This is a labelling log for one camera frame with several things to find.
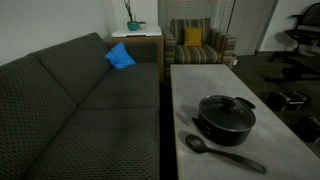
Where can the blue throw pillow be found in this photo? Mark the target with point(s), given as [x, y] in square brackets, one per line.
[118, 57]

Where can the grey top coffee table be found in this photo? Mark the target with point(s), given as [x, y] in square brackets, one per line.
[270, 142]

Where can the window blinds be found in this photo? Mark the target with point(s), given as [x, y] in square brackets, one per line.
[247, 20]

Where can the striped armchair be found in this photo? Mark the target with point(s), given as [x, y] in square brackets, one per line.
[217, 46]

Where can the black case on floor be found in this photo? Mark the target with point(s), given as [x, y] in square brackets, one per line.
[283, 101]

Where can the yellow cushion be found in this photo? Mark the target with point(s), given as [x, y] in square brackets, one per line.
[192, 36]

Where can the glass pot lid black knob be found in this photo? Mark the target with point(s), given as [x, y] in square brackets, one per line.
[228, 113]

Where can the black office chair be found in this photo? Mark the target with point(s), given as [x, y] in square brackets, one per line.
[305, 31]

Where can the dark grey fabric sofa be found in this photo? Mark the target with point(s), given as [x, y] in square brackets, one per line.
[66, 113]

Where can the wooden side table white top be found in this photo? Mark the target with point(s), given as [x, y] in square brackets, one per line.
[147, 35]

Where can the black plastic spoon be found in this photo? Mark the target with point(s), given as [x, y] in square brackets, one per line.
[196, 144]

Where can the teal plant pot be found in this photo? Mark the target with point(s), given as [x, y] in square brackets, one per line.
[133, 25]

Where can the black case at right edge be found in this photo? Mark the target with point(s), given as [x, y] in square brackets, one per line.
[308, 129]

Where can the black cooking pot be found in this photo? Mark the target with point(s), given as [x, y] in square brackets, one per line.
[220, 136]

